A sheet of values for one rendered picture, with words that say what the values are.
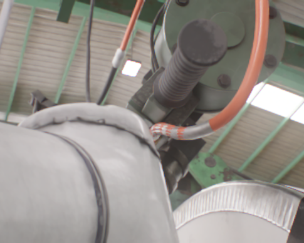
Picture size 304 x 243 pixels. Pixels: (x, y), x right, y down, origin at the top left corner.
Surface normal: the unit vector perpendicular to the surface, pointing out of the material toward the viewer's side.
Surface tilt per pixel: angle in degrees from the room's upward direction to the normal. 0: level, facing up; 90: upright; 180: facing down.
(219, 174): 90
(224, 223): 90
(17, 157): 75
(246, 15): 115
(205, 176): 90
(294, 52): 180
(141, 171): 87
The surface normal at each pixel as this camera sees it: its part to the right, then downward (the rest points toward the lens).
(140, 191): 0.83, -0.36
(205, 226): -0.94, -0.22
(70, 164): 0.73, -0.61
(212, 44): 0.16, -0.24
